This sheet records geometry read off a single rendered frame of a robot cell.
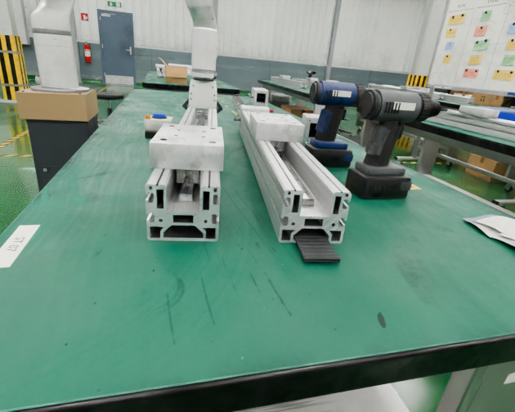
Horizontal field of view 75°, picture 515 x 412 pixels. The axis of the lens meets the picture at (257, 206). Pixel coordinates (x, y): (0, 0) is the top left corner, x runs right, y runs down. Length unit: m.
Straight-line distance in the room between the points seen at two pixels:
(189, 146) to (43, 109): 0.94
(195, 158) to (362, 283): 0.30
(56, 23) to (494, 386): 1.52
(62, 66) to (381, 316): 1.30
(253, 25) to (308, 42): 2.04
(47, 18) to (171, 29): 10.93
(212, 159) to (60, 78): 0.99
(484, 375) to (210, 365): 0.51
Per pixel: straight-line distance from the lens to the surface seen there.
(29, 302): 0.43
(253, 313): 0.37
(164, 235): 0.50
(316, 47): 13.37
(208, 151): 0.52
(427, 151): 3.40
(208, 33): 1.26
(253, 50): 12.63
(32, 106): 1.42
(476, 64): 4.11
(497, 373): 0.75
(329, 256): 0.48
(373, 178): 0.74
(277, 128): 0.78
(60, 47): 1.44
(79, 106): 1.38
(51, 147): 1.45
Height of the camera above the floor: 1.02
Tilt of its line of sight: 23 degrees down
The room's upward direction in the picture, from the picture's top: 5 degrees clockwise
